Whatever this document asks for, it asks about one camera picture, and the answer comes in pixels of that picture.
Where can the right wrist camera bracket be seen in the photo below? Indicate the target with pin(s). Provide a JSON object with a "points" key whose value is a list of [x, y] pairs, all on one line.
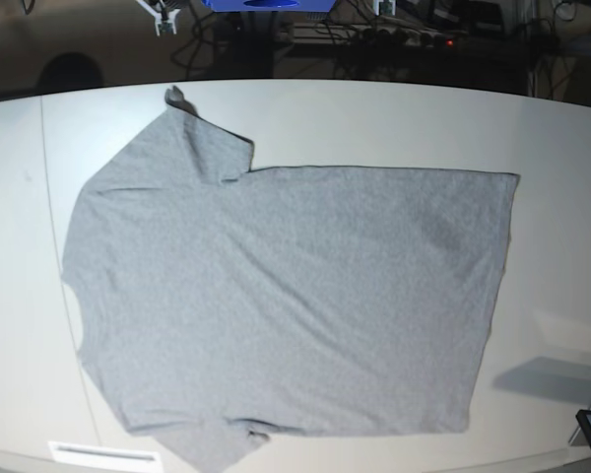
{"points": [[164, 13]]}

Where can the grey T-shirt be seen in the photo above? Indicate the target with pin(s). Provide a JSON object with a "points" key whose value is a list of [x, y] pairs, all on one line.
{"points": [[222, 304]]}

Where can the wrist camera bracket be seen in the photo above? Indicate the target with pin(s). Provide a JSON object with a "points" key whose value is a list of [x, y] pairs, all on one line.
{"points": [[164, 13], [385, 8]]}

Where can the white label strip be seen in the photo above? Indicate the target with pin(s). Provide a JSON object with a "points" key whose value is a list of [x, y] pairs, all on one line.
{"points": [[102, 457]]}

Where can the blue plastic mount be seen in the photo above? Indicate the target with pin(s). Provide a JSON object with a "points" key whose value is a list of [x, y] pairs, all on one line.
{"points": [[315, 6]]}

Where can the white power strip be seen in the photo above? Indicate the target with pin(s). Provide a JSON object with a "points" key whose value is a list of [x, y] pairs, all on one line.
{"points": [[352, 34]]}

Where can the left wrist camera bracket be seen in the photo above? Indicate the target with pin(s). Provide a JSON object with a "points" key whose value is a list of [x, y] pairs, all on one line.
{"points": [[385, 8]]}

